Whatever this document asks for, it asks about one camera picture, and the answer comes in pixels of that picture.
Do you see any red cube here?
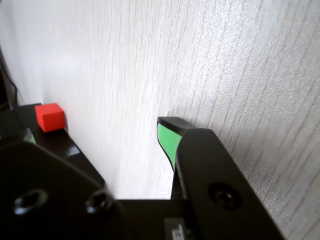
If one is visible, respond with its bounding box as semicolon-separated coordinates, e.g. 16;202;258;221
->
34;102;66;133

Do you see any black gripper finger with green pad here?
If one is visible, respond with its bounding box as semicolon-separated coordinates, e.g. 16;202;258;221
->
156;116;289;240
0;127;131;240

